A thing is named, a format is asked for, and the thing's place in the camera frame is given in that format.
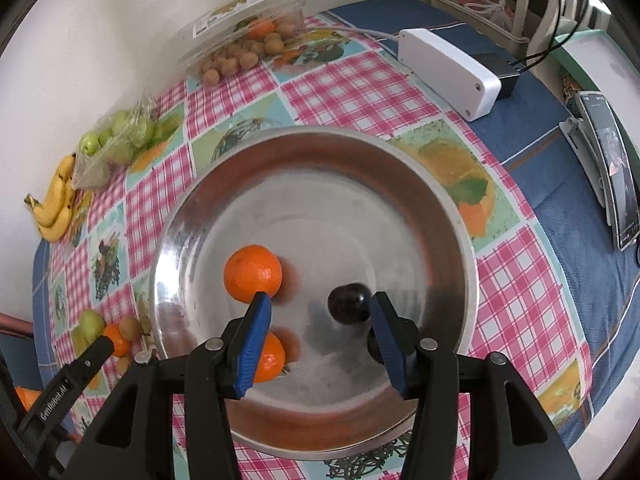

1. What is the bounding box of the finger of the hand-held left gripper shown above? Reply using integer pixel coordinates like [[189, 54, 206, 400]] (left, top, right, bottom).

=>
[[20, 335, 116, 442]]

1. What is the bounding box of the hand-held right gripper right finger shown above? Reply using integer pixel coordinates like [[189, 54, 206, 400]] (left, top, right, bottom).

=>
[[367, 291, 581, 480]]

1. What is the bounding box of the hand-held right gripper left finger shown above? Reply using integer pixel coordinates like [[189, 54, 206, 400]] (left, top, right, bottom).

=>
[[62, 291, 273, 480]]

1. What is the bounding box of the orange tangerine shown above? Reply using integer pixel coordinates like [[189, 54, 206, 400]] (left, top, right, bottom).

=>
[[102, 323, 132, 357], [252, 332, 287, 385], [223, 245, 283, 305], [247, 19, 277, 41]]

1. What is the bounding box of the dark purple plum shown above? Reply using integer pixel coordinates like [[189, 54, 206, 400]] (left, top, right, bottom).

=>
[[327, 283, 373, 323]]

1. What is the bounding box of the round brown fruit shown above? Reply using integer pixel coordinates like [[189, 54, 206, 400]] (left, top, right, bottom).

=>
[[117, 316, 142, 341]]

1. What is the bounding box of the stainless steel bowl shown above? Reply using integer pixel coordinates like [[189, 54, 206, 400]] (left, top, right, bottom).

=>
[[148, 127, 480, 461]]

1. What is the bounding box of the pile of small green fruits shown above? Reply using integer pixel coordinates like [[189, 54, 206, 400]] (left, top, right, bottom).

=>
[[80, 110, 156, 166]]

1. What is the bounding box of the yellow banana bunch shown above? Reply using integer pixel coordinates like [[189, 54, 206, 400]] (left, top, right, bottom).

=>
[[24, 152, 81, 243]]

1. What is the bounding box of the clear plastic bag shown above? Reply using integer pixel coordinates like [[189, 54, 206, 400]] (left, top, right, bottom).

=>
[[72, 97, 161, 191]]

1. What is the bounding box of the blue blanket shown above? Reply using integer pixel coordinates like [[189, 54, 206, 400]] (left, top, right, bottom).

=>
[[30, 0, 640, 451]]

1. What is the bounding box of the pink checkered tablecloth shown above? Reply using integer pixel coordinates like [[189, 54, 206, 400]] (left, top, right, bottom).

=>
[[47, 12, 593, 480]]

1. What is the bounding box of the pile of brown longans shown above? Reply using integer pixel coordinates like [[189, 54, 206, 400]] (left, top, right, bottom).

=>
[[200, 20, 301, 86]]

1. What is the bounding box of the white plastic power box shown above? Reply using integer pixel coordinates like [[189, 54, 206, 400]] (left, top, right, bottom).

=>
[[397, 28, 502, 122]]

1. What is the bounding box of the black smartphone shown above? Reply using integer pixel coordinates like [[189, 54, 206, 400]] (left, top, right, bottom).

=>
[[575, 91, 640, 251]]

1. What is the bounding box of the black power adapter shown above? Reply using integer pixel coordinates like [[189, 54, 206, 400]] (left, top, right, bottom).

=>
[[472, 52, 521, 101]]

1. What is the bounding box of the clear plastic clamshell box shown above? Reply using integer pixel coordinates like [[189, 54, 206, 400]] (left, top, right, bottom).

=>
[[178, 0, 307, 86]]

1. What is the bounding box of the white plastic basket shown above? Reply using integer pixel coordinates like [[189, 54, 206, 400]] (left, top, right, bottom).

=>
[[431, 0, 531, 43]]

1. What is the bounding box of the white plastic bag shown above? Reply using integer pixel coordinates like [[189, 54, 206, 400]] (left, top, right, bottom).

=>
[[447, 0, 516, 31]]

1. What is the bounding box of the white board green edge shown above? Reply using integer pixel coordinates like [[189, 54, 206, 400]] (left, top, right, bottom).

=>
[[557, 30, 640, 111]]

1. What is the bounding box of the reddish brown rail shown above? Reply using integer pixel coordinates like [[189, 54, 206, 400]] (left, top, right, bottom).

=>
[[0, 312, 33, 336]]

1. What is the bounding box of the white cable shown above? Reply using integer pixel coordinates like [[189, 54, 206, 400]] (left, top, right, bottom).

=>
[[320, 10, 401, 43]]

